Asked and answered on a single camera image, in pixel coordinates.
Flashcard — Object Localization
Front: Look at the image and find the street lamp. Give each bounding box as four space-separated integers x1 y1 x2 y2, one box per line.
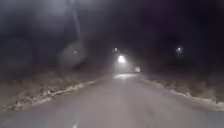
175 46 184 54
117 55 127 64

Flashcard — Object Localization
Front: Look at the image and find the vehicle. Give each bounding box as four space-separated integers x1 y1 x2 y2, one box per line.
134 66 142 74

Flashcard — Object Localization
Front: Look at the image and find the grey asphalt road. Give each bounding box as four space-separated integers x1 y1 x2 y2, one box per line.
0 73 224 128

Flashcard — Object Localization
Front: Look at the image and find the pale rough roadside verge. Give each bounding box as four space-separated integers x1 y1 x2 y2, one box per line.
139 73 224 113
0 70 112 113

